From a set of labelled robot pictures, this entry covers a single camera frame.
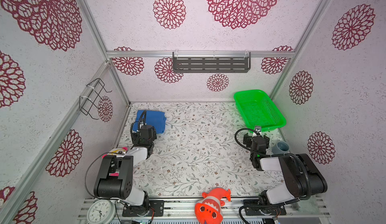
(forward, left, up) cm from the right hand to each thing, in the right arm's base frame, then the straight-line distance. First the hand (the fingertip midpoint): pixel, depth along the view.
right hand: (257, 133), depth 92 cm
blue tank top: (+15, +67, -8) cm, 69 cm away
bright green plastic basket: (+28, -9, -8) cm, 31 cm away
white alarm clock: (-44, +81, -3) cm, 92 cm away
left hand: (-3, +71, 0) cm, 71 cm away
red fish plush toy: (-41, +31, +1) cm, 52 cm away
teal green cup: (-6, -14, -6) cm, 17 cm away
